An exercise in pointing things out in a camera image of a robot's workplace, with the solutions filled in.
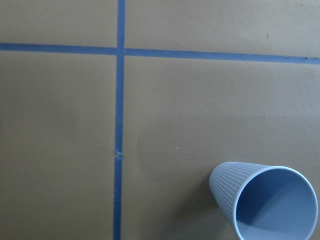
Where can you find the blue ribbed cup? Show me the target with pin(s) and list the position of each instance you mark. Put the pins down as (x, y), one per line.
(264, 202)

